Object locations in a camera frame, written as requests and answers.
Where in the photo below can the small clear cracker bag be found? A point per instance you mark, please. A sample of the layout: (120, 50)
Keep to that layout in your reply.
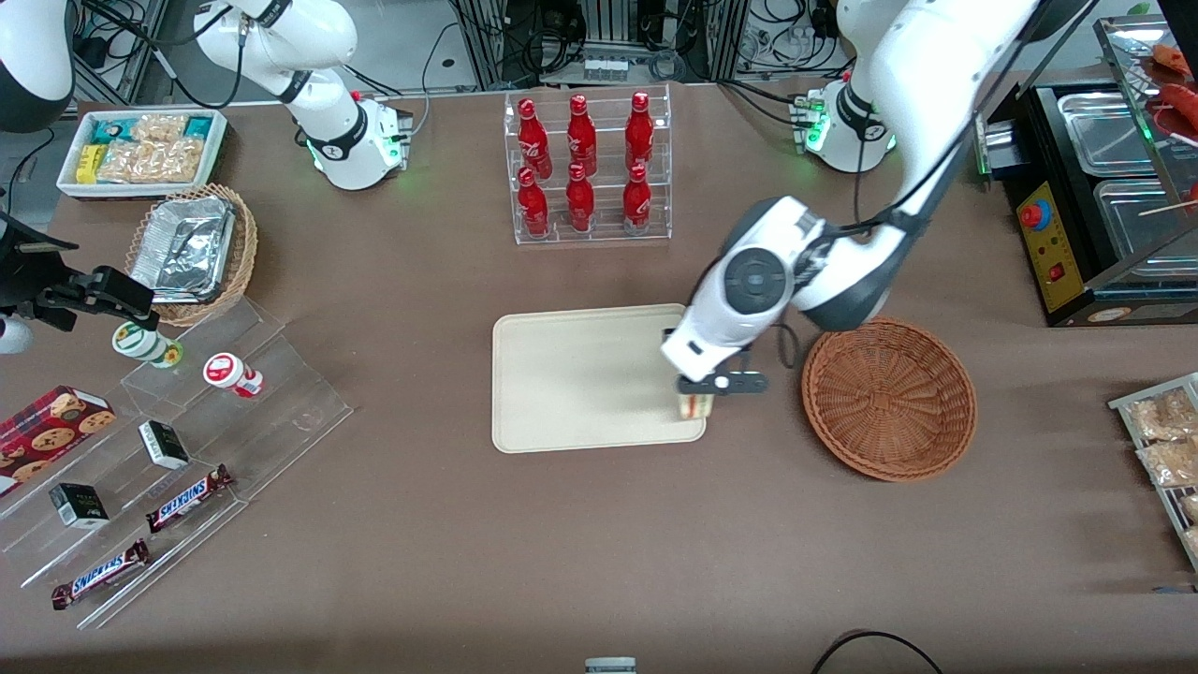
(159, 126)

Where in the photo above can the red plaid cookie box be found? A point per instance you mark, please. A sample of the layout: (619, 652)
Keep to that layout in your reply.
(47, 435)

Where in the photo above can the white rectangular snack bin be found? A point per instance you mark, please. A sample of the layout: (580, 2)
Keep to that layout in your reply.
(217, 140)

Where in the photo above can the white power strip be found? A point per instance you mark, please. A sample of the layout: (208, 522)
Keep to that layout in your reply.
(606, 69)

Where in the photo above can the red sausage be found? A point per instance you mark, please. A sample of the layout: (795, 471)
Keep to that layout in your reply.
(1181, 98)
(1175, 58)

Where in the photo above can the green lid yogurt cup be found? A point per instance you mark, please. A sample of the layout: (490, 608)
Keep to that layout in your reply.
(140, 343)

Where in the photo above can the clear acrylic stepped shelf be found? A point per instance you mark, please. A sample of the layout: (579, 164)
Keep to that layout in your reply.
(281, 412)

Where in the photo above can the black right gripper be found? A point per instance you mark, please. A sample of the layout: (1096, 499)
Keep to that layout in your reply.
(21, 281)

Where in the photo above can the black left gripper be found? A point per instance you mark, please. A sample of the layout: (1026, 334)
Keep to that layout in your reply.
(668, 331)

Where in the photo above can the large clear cracker bag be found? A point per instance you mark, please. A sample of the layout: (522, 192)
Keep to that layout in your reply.
(154, 161)

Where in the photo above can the grey device edge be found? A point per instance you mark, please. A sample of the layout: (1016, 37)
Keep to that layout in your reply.
(610, 666)

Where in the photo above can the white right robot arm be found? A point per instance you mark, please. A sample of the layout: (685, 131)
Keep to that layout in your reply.
(348, 140)

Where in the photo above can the triangular packaged sandwich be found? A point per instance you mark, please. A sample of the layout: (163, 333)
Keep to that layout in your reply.
(694, 407)

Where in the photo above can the Snickers chocolate bar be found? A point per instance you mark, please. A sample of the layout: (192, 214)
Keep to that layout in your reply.
(187, 499)
(101, 574)

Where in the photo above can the red cola bottle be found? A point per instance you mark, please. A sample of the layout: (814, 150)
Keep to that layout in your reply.
(533, 208)
(580, 204)
(637, 204)
(639, 126)
(581, 131)
(533, 136)

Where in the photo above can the steel warmer pan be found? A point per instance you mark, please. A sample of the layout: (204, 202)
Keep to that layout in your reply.
(1137, 220)
(1109, 131)

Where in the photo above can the clear acrylic bottle rack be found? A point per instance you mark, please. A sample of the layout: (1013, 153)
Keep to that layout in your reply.
(608, 239)

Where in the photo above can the yellow snack packet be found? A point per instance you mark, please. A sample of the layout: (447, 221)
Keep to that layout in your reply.
(89, 164)

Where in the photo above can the tray of packaged crackers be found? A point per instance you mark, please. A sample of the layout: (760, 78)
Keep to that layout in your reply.
(1123, 404)

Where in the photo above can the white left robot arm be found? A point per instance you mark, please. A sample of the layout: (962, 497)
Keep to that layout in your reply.
(917, 84)

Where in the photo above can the clear bag of snacks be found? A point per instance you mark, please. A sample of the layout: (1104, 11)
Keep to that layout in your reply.
(1161, 415)
(1170, 463)

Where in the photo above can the small black box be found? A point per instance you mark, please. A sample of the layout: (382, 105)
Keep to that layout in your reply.
(165, 444)
(79, 505)

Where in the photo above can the red lid yogurt cup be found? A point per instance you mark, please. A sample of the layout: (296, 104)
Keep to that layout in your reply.
(225, 370)

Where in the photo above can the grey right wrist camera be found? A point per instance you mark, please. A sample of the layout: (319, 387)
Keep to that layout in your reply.
(13, 335)

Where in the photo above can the round brown wicker basket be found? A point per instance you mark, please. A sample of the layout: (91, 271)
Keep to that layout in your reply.
(889, 402)

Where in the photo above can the beige rectangular tray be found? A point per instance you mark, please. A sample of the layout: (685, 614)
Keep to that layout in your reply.
(580, 379)

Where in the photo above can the black hot dog warmer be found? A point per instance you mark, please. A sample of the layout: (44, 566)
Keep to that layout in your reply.
(1067, 271)

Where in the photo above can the stack of foil trays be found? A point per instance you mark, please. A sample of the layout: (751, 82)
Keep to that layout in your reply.
(182, 248)

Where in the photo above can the teal snack packet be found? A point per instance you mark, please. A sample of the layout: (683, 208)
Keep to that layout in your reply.
(109, 128)

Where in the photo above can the tan wicker basket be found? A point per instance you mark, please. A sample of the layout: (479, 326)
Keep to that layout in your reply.
(245, 243)

